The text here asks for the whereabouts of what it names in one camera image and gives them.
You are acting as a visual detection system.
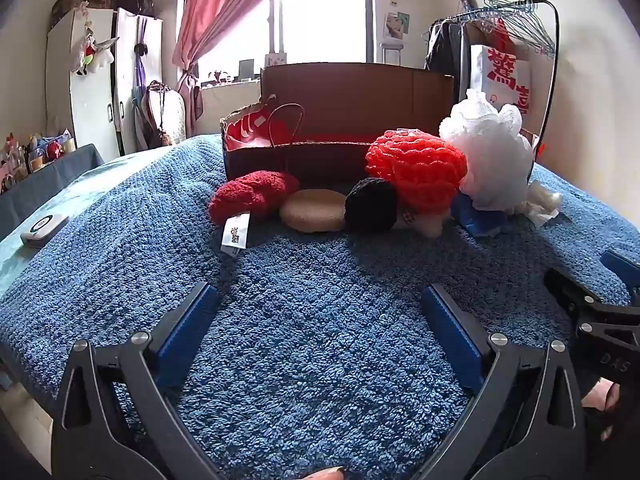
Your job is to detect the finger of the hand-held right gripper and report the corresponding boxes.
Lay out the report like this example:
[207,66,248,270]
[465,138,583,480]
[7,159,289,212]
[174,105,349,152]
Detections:
[600,250,640,306]
[544,266,640,351]

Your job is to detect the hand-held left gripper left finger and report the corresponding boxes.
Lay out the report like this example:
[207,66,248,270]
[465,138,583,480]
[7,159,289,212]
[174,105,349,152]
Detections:
[51,281,223,480]

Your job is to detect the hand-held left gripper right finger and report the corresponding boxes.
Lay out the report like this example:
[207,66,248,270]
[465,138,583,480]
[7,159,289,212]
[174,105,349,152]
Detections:
[415,283,588,480]

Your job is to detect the white tissue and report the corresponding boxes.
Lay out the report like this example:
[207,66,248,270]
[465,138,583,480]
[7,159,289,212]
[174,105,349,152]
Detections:
[525,210,560,229]

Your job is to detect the white cloth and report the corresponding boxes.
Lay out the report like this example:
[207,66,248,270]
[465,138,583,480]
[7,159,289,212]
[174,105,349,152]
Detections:
[529,181,564,217]

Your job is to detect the blue sponge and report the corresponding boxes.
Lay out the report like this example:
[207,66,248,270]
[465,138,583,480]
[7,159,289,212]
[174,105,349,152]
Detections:
[452,192,506,237]

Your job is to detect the dark red fuzzy plush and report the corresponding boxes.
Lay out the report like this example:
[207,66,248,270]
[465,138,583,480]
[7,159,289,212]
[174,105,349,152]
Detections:
[208,171,301,257]

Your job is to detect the black knitted ball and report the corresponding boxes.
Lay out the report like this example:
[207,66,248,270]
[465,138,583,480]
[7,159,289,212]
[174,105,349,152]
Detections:
[344,177,400,232]

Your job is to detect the white mesh bath pouf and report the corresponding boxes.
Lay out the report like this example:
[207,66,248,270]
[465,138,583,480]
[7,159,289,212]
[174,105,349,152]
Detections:
[439,88,535,211]

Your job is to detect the red mesh bath sponge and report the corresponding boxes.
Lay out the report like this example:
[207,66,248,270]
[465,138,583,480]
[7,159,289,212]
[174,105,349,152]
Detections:
[365,129,468,213]

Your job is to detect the beige round puff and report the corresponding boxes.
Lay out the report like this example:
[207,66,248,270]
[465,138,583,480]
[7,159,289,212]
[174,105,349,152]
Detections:
[279,188,347,233]

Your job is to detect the brown cardboard box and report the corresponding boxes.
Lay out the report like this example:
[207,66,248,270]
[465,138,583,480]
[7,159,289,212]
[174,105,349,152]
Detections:
[220,62,543,196]

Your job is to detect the brown shoulder bag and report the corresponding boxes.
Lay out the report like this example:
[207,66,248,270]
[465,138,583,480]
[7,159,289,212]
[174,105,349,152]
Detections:
[142,80,174,147]

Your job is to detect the person's right hand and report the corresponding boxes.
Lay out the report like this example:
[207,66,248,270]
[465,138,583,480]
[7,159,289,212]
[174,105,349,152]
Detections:
[582,379,623,438]

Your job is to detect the blue towel blanket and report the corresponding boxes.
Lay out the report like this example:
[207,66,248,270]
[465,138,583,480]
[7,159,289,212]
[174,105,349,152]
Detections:
[0,134,640,480]

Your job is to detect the teal bed sheet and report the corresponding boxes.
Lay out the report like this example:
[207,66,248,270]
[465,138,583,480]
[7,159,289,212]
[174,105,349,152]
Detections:
[0,146,166,301]

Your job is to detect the small white device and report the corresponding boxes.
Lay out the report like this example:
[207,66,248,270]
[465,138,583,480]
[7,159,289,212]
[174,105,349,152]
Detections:
[20,212,71,248]

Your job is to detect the dark blue desk cloth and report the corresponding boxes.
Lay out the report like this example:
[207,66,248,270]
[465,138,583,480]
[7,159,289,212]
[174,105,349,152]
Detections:
[0,144,106,226]

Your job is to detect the black clothes rack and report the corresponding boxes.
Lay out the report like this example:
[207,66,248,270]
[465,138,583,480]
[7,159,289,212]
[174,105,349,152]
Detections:
[429,0,561,162]

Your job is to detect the white upholstered chair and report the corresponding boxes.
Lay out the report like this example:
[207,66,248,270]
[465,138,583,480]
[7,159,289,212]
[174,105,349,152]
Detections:
[132,85,188,152]

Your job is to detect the white paper bag red print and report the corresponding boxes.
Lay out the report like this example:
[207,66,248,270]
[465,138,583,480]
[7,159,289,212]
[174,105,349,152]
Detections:
[470,44,533,116]

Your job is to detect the desk clutter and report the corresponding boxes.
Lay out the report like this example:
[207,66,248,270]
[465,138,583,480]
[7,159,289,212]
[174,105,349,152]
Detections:
[0,130,77,192]

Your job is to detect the white wardrobe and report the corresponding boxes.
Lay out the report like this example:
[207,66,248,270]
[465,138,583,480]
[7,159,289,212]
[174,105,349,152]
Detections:
[45,7,165,161]

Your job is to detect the dark hanging clothes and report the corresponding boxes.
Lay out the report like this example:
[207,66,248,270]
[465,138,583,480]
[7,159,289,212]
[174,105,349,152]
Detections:
[425,19,473,88]

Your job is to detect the hanging plush toy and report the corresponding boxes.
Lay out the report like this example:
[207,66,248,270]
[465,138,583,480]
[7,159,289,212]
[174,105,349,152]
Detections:
[70,27,119,77]

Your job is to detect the white metal stool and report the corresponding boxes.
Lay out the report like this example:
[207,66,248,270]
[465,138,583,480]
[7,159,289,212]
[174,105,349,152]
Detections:
[379,42,406,66]

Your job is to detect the pink curtain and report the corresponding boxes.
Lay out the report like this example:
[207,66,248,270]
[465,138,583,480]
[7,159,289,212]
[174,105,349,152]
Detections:
[172,0,301,123]

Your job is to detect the window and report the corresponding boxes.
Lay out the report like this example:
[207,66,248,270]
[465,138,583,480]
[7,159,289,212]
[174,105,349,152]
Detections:
[192,0,375,86]

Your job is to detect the purple hanging strap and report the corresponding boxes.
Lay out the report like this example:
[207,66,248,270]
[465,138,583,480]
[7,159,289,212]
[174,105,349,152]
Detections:
[132,16,150,106]

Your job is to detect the bunch of wire hangers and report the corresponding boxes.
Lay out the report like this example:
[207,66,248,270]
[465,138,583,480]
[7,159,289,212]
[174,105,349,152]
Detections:
[465,0,557,58]

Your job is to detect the wall poster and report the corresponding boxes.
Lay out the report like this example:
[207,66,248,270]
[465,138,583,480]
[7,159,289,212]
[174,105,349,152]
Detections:
[382,11,411,41]

